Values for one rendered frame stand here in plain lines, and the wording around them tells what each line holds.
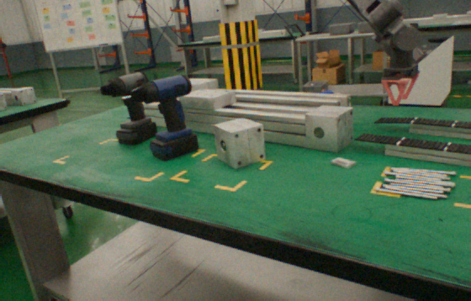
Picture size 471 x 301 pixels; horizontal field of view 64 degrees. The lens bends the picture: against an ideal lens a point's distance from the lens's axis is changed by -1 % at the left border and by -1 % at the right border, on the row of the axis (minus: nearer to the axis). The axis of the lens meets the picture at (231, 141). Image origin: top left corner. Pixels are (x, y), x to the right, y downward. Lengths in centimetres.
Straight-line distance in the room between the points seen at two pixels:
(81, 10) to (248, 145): 605
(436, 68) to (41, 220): 155
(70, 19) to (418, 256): 667
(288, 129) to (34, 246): 110
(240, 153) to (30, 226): 98
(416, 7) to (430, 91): 724
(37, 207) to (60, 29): 563
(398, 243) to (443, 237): 7
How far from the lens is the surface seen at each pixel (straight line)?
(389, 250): 63
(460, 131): 113
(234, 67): 441
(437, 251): 64
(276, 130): 109
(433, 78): 145
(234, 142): 92
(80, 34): 689
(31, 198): 163
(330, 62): 621
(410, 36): 104
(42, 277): 175
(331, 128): 99
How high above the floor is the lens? 113
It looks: 18 degrees down
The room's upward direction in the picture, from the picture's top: 7 degrees counter-clockwise
